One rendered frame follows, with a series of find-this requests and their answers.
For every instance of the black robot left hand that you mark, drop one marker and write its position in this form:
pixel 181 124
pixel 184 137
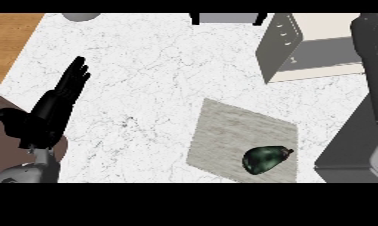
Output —
pixel 49 113

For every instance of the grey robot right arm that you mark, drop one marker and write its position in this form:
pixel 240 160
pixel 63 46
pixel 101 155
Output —
pixel 352 150

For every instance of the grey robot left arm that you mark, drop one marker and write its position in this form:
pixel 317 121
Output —
pixel 35 170

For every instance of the grey round bowl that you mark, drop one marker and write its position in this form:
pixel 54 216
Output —
pixel 80 16

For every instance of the dark green fruit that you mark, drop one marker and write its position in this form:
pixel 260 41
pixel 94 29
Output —
pixel 263 160

